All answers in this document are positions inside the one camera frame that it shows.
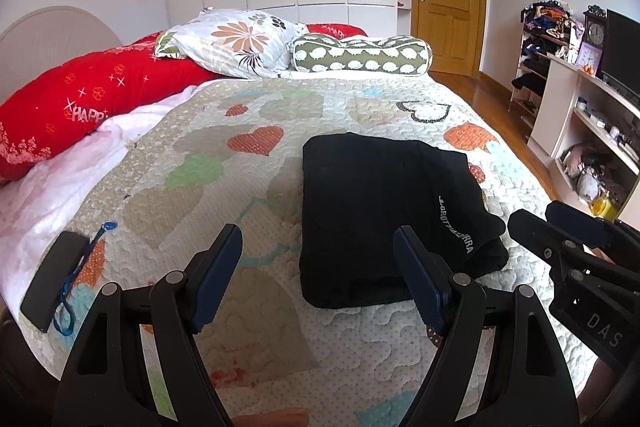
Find cream bed headboard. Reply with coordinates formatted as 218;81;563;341
0;6;123;105

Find heart patterned quilt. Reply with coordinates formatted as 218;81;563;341
20;74;601;427

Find cream desk unit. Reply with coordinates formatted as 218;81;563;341
527;54;640;220

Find white floral pillow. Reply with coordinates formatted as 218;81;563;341
154;8;308;80

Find pile of bags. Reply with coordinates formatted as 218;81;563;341
560;144;616;202

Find blue lanyard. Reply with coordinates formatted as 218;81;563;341
52;220;120;337

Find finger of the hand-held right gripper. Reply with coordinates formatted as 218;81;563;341
546;201;622;251
507;208;587;267

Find dark mantel clock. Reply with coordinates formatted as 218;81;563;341
582;4;607;48

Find white bed sheet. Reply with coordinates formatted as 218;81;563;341
0;79;221;303

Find person's left hand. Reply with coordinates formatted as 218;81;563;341
234;409;312;427

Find green bolster with white pattern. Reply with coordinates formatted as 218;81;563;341
292;34;435;74

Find person's right forearm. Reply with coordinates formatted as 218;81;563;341
582;354;623;410

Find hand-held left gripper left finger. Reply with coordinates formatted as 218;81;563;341
52;223;244;427

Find black pants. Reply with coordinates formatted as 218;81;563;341
299;132;509;310

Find red printed pillow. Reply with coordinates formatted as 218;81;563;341
0;23;368;182

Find black monitor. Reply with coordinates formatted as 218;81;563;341
600;8;640;98

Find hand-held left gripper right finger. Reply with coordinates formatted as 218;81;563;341
392;227;581;427

